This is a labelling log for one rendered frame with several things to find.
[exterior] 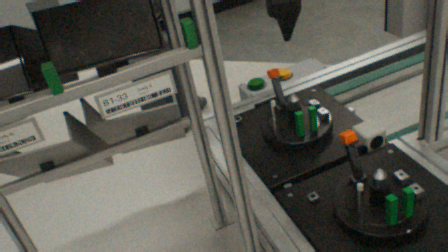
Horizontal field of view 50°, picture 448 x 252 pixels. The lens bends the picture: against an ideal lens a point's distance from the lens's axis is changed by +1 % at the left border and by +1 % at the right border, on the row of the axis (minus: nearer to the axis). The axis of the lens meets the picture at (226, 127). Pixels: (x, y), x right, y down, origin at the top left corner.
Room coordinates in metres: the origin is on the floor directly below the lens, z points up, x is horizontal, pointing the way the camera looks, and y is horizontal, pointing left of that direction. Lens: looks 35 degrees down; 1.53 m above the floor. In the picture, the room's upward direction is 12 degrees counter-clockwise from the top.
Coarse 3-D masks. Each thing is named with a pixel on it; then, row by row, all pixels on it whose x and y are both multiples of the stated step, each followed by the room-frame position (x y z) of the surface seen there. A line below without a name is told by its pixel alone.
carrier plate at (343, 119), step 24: (288, 96) 0.87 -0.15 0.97; (312, 96) 0.85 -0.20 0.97; (336, 120) 0.75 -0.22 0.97; (360, 120) 0.73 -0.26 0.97; (240, 144) 0.74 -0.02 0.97; (264, 144) 0.72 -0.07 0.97; (336, 144) 0.68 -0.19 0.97; (264, 168) 0.65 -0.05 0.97; (288, 168) 0.64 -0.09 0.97; (312, 168) 0.63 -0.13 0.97
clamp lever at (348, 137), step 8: (344, 136) 0.57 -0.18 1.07; (352, 136) 0.57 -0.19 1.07; (344, 144) 0.58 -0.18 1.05; (352, 144) 0.56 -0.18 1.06; (360, 144) 0.55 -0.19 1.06; (352, 152) 0.56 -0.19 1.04; (352, 160) 0.56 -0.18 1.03; (352, 168) 0.56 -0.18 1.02; (360, 168) 0.56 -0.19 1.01; (360, 176) 0.55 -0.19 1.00
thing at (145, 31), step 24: (96, 0) 0.53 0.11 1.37; (120, 0) 0.53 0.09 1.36; (144, 0) 0.53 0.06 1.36; (48, 24) 0.52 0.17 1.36; (72, 24) 0.52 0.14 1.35; (96, 24) 0.52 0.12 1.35; (120, 24) 0.52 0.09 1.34; (144, 24) 0.52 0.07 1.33; (48, 48) 0.51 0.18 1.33; (72, 48) 0.51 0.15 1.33; (96, 48) 0.51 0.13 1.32; (120, 48) 0.51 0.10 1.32; (144, 48) 0.51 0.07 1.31; (72, 72) 0.50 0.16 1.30
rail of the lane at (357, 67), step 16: (384, 48) 1.01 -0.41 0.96; (400, 48) 0.99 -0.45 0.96; (416, 48) 0.99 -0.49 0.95; (352, 64) 0.97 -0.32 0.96; (368, 64) 0.95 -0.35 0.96; (384, 64) 0.97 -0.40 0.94; (304, 80) 0.94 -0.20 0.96; (320, 80) 0.93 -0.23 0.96; (336, 80) 0.93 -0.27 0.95; (256, 96) 0.91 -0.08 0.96; (272, 96) 0.90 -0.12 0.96; (240, 112) 0.86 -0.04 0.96
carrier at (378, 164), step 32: (384, 160) 0.61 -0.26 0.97; (288, 192) 0.58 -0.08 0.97; (320, 192) 0.57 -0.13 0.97; (352, 192) 0.53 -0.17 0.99; (384, 192) 0.49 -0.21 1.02; (416, 192) 0.49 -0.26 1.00; (320, 224) 0.50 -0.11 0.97; (352, 224) 0.47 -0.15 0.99; (384, 224) 0.46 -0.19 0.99; (416, 224) 0.45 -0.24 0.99
